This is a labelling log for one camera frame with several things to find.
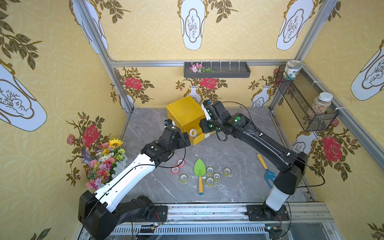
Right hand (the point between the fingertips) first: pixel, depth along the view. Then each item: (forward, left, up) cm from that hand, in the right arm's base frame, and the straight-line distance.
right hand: (206, 120), depth 79 cm
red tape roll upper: (-13, +14, -27) cm, 33 cm away
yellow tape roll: (-22, +12, -26) cm, 36 cm away
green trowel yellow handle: (-17, +3, -26) cm, 31 cm away
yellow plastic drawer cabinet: (+9, +12, -6) cm, 16 cm away
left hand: (-7, +16, -6) cm, 18 cm away
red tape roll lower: (-17, +17, -26) cm, 35 cm away
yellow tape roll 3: (-17, -13, -26) cm, 34 cm away
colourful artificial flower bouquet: (-26, +51, -10) cm, 58 cm away
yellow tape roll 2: (-17, -3, -26) cm, 31 cm away
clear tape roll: (-6, +6, -4) cm, 9 cm away
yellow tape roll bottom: (-23, -3, -26) cm, 35 cm away
